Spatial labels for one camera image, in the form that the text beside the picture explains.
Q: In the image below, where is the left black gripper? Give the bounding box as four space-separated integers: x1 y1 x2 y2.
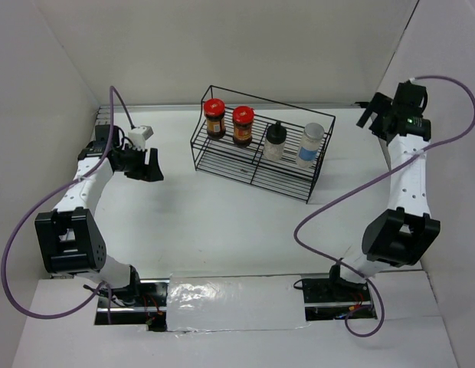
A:
116 143 164 182

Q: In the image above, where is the silver lid white bottle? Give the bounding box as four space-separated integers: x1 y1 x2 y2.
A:
296 123 325 168

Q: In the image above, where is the red lid spice jar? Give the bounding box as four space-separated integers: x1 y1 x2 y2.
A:
203 98 226 140
232 106 254 147

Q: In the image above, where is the black lid white bottle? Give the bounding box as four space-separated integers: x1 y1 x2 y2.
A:
264 121 287 162

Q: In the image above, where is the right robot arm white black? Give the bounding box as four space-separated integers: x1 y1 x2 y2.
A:
326 81 441 301

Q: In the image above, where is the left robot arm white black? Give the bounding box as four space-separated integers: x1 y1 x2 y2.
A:
34 125 164 306

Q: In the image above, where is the white foil tape sheet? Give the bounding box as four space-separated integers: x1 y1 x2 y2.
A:
166 275 308 333

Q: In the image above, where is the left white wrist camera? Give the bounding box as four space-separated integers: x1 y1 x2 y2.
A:
127 126 153 150

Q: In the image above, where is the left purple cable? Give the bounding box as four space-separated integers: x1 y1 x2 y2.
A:
0 84 137 327

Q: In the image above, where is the black wire rack basket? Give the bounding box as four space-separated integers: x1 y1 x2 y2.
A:
190 85 336 203

